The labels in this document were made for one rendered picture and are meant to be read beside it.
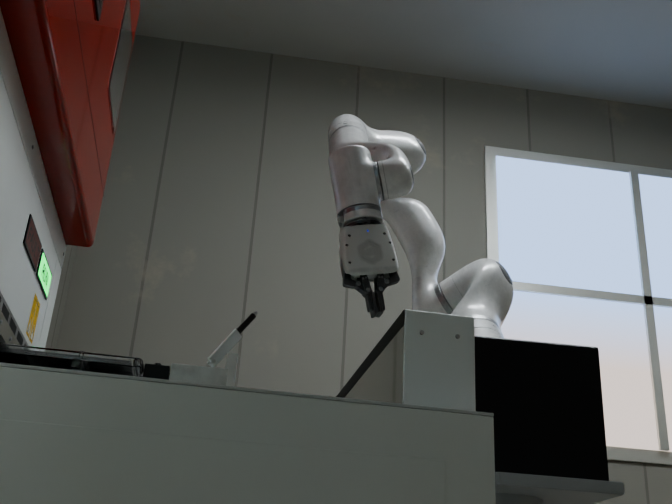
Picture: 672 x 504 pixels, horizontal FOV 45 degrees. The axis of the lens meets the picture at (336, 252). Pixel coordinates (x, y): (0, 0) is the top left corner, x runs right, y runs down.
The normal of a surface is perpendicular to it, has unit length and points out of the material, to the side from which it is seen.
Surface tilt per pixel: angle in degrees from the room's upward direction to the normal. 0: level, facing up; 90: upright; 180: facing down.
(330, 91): 90
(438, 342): 90
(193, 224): 90
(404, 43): 180
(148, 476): 90
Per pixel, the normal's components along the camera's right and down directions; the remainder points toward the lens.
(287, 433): 0.18, -0.40
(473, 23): -0.06, 0.91
